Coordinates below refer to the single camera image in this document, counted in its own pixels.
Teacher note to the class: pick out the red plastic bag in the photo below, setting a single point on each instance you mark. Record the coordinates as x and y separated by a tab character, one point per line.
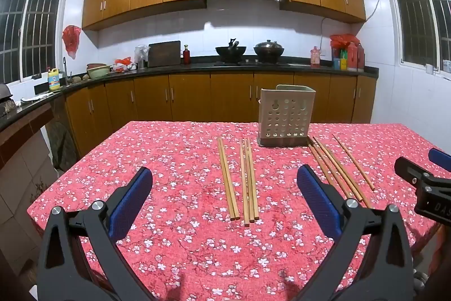
123	63
343	40
72	38

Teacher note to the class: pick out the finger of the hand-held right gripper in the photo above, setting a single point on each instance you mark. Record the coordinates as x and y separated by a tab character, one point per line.
407	167
440	157

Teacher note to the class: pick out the clear plastic bag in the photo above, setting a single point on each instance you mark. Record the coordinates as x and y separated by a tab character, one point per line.
142	54

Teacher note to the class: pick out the small red bottle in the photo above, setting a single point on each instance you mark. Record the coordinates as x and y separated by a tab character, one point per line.
186	56

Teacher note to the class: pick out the yellow detergent bottle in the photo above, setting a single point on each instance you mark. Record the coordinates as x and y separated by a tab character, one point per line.
54	80

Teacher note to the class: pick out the pink plastic jug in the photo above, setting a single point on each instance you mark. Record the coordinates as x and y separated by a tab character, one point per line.
315	58

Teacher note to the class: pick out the wooden base cabinets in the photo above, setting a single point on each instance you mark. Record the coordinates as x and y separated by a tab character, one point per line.
190	93

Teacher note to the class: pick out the dark red sauce bottle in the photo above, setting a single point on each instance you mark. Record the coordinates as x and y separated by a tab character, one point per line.
360	58

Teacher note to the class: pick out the green basin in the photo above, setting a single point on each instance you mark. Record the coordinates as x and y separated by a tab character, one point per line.
98	71

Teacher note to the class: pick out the dark wooden cutting board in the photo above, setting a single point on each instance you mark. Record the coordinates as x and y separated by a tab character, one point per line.
164	54

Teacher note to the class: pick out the beige perforated utensil holder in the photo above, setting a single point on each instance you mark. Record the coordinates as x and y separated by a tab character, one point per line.
285	117

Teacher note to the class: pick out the barred window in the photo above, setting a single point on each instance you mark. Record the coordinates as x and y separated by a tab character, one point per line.
412	15
35	29

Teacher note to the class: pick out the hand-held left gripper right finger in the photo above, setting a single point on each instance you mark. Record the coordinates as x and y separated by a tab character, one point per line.
317	198

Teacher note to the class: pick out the black wok with lid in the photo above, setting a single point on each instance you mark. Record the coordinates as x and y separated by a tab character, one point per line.
268	52

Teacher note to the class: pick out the metal faucet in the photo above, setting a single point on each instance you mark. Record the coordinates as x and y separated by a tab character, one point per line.
65	66

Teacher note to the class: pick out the white wall socket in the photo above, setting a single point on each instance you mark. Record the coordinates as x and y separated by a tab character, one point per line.
429	69

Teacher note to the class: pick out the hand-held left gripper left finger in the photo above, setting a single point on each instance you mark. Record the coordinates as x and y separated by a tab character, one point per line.
128	205

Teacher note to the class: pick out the dark pot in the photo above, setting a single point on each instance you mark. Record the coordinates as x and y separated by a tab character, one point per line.
4	94

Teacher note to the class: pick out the colourful box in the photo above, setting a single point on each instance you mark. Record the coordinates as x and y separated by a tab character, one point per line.
340	64

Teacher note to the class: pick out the white cloth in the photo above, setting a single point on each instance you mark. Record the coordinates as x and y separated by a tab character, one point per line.
30	99

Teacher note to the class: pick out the black kitchen countertop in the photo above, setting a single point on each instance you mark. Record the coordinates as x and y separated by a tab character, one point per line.
197	67

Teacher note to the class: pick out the red floral tablecloth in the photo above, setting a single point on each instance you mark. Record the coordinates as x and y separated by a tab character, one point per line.
183	181

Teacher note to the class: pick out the gas stove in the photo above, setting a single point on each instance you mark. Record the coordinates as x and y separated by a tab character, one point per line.
248	62

